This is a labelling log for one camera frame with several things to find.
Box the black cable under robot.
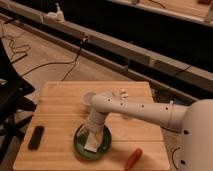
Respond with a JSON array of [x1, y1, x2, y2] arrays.
[[170, 146, 183, 166]]

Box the wooden board table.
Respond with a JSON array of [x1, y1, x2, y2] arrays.
[[13, 81, 170, 171]]

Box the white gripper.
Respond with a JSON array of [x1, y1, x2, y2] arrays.
[[77, 116, 105, 147]]

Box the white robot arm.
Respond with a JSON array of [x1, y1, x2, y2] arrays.
[[74, 91, 213, 171]]

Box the white bottle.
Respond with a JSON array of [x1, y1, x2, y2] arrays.
[[120, 88, 128, 99]]

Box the black office chair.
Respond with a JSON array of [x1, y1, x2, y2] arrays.
[[0, 38, 36, 164]]

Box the black floor cable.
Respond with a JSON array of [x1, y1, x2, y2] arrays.
[[20, 36, 90, 82]]

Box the black remote control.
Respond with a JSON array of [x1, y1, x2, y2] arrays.
[[28, 126, 44, 150]]

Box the white sponge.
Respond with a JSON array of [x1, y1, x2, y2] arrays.
[[84, 133, 100, 152]]

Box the green plate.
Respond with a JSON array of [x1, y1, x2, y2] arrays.
[[73, 126, 112, 160]]

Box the white object on ledge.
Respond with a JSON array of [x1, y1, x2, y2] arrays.
[[46, 3, 65, 22]]

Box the orange carrot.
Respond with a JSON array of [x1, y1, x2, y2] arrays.
[[124, 148, 143, 171]]

